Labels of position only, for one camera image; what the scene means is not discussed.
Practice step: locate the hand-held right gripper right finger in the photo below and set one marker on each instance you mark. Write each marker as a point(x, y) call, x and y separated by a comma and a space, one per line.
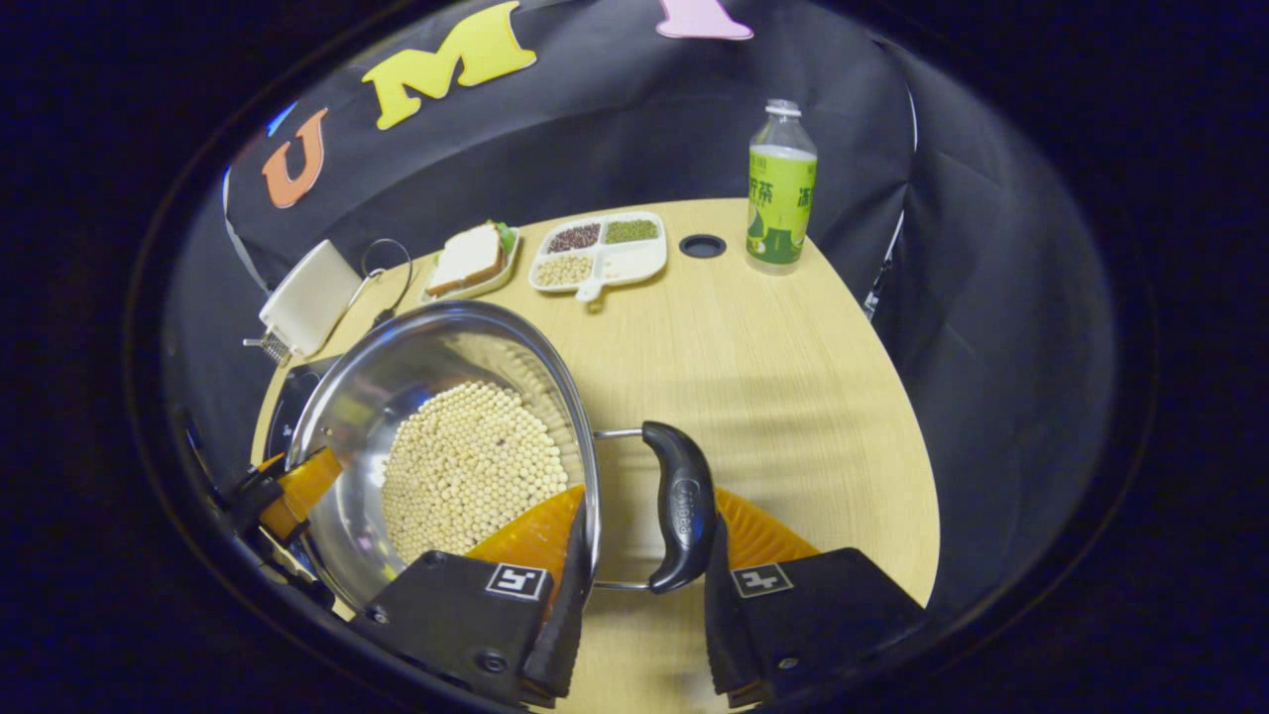
point(719, 635)

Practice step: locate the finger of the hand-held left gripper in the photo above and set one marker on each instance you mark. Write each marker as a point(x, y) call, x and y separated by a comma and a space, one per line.
point(302, 486)

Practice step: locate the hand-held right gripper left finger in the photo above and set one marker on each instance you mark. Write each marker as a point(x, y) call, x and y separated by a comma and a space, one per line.
point(570, 615)

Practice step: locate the black induction cooktop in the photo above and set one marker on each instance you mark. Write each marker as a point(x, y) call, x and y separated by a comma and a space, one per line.
point(289, 407)

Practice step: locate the stainless steel pot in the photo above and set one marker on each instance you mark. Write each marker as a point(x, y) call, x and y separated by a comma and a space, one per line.
point(397, 357)

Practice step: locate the pile of soybeans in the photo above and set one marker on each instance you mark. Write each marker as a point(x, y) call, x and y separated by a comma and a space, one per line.
point(466, 466)

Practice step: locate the white box appliance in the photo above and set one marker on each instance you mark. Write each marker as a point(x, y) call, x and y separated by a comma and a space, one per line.
point(312, 297)

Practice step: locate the small sandwich plate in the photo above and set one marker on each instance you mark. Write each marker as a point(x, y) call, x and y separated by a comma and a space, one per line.
point(496, 283)

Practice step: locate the white bread sandwich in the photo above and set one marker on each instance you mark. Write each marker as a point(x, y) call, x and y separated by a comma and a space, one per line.
point(466, 258)

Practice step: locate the white divided bean dish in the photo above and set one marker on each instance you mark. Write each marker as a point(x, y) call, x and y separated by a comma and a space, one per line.
point(639, 260)

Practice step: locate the green label drink bottle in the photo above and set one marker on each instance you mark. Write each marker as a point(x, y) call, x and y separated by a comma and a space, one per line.
point(781, 198)

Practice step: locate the black backdrop cloth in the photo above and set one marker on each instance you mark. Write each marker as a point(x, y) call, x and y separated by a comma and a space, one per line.
point(615, 129)

